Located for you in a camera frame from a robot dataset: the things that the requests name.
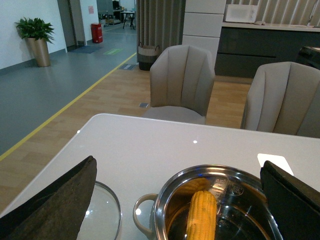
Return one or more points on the woven basket with handles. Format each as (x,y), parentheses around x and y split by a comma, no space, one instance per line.
(147,55)

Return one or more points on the green potted plant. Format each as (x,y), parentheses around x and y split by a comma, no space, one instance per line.
(35,28)

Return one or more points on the yellow corn cob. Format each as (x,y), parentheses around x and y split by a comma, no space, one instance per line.
(202,215)

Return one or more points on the glass pot lid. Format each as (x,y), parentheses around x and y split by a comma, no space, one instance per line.
(103,218)

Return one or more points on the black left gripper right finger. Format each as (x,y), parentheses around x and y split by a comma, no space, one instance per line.
(294,205)

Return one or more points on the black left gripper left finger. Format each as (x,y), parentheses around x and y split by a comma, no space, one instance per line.
(57,211)

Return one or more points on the blue floor mat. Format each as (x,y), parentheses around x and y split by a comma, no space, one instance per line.
(86,49)

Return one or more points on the black appliance at right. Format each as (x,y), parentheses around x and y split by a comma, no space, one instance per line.
(309,56)

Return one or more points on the dark kitchen counter cabinet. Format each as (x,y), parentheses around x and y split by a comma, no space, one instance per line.
(242,50)

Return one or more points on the red cabinet box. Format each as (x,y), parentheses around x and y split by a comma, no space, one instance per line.
(96,33)

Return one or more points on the distant black-legged table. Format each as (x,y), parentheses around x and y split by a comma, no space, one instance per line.
(128,17)

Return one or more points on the white microwave oven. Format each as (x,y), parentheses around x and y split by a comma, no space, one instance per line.
(240,13)

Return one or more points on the gold plant pot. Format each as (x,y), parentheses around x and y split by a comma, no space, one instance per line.
(40,51)

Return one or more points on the beige upholstered chair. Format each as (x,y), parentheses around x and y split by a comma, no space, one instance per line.
(284,98)
(181,85)

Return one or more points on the stainless steel pot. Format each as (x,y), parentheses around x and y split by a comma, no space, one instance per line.
(242,212)

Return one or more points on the white drawer column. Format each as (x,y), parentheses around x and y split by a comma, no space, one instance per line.
(203,23)

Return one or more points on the left beige upholstered chair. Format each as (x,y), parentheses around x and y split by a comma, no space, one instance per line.
(181,85)

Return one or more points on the right beige upholstered chair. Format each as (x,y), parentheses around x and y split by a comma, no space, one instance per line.
(284,98)

